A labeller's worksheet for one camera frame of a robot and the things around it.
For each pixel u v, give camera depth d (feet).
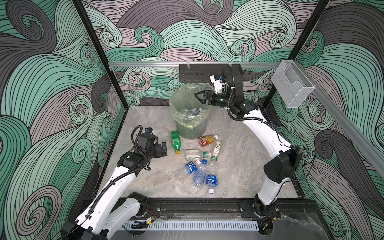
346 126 1.93
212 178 2.55
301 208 2.39
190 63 3.05
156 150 2.24
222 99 2.11
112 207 1.46
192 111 3.31
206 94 2.12
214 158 2.87
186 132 3.20
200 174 2.63
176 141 3.08
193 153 3.06
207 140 3.11
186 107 3.21
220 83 2.19
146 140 1.81
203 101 2.16
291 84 2.61
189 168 2.67
